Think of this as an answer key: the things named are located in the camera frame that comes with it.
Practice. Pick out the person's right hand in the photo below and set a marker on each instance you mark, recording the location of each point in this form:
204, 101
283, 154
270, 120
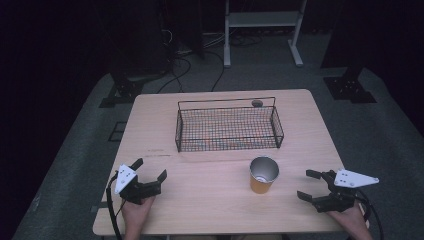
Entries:
350, 223

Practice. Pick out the white metal stand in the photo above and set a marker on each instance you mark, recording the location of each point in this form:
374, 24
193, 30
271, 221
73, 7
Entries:
263, 30

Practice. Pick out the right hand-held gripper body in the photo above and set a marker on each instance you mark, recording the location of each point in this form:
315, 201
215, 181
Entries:
343, 191

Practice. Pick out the small grey round object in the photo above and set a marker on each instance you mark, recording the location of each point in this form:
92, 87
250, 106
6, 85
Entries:
257, 103

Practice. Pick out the person's left hand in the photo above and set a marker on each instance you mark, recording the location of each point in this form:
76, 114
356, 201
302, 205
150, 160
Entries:
136, 213

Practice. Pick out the metal cup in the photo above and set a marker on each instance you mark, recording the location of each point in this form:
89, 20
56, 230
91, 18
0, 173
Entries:
263, 175

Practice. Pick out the black stand base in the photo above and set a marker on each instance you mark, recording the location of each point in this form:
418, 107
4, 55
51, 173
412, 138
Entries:
350, 87
125, 90

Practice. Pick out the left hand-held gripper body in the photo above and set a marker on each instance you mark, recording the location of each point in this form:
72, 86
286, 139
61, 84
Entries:
133, 186

